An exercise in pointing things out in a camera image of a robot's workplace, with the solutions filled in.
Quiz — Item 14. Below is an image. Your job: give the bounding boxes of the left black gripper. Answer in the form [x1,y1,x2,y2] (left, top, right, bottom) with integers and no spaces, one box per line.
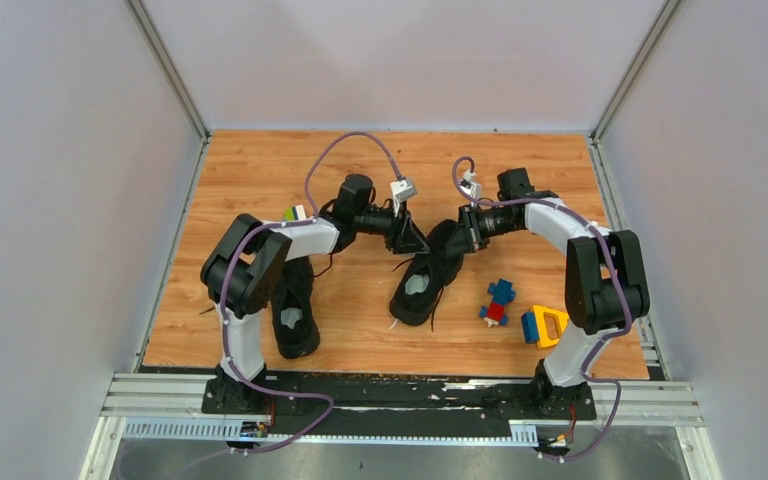
[352,197,428,255]

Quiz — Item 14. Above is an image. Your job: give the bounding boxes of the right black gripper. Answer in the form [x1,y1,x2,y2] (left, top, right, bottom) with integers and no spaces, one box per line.
[442,204,520,258]

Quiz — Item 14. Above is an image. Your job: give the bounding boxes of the black shoe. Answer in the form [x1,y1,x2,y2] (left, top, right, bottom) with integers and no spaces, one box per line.
[389,219,463,326]
[271,257,320,359]

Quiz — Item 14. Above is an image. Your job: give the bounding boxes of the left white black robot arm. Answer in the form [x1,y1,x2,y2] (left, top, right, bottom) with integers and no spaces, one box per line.
[200,174,429,413]

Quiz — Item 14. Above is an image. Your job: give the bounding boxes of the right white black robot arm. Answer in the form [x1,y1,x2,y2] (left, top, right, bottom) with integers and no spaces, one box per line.
[444,167,650,418]

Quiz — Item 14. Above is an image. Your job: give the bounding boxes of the blue red toy block car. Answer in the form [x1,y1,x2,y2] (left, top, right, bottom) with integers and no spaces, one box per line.
[479,278,517,327]

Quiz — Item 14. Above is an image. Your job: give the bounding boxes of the green blue white toy blocks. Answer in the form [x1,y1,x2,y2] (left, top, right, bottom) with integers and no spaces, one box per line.
[282,204,309,222]

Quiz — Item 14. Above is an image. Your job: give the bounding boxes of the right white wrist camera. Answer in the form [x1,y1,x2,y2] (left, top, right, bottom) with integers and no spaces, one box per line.
[457,169,482,205]

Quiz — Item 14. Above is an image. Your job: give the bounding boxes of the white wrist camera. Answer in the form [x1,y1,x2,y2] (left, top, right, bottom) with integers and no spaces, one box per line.
[390,177,417,204]
[457,169,482,205]

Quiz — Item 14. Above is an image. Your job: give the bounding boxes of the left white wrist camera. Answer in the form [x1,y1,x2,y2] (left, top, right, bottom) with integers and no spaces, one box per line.
[390,177,417,204]

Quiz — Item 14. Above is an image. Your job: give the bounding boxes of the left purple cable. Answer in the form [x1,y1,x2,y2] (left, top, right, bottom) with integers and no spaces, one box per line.
[216,131,406,454]

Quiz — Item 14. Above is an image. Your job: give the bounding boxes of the purple cable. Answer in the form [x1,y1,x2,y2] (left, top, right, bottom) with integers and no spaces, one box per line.
[451,156,636,463]
[216,131,406,454]

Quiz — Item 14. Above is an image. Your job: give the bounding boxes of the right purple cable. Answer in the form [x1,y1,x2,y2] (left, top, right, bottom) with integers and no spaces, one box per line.
[451,156,636,463]

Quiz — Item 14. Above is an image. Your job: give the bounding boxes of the white slotted cable duct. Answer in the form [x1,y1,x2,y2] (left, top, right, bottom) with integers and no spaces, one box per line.
[122,419,540,446]

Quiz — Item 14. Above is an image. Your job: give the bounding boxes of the aluminium frame rail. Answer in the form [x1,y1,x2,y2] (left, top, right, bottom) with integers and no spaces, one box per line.
[102,373,704,427]

